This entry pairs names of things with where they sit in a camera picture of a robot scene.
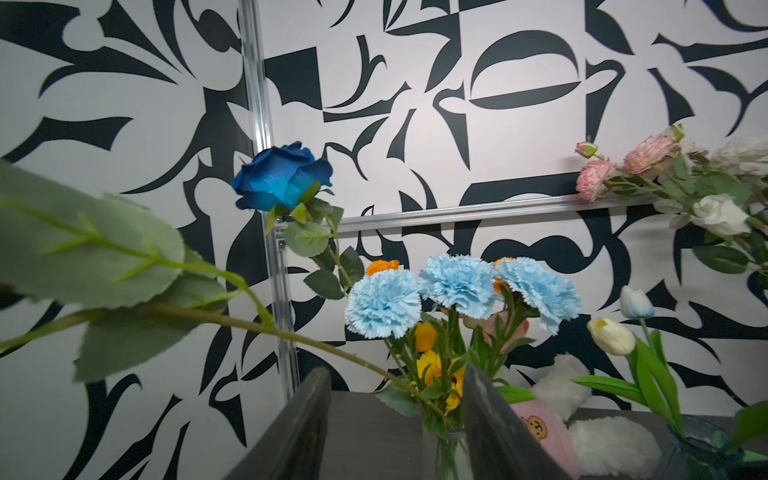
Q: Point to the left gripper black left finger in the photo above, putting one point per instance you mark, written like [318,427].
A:
[292,447]

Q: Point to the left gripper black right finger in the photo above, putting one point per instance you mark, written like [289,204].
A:
[500,445]

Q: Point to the light blue carnation stems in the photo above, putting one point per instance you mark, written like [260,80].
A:
[386,302]

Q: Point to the big blue rose from bouquet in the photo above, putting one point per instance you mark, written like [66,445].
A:
[128,274]

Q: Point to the corner blue rose stem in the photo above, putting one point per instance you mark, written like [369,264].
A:
[282,183]

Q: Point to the clear glass vase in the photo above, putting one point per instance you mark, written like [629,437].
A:
[445,457]

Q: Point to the dark purple glass vase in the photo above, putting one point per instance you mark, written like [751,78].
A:
[697,454]

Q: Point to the white plush toy pink shirt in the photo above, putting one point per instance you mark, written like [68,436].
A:
[607,446]

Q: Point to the blue orange mixed bouquet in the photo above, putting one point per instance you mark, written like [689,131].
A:
[433,357]

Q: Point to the blue white tulip bunch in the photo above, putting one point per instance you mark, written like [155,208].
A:
[653,385]

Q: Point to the pink rose stem left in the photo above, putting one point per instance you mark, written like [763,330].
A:
[600,175]

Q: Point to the white rose stems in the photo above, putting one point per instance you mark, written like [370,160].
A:
[723,192]

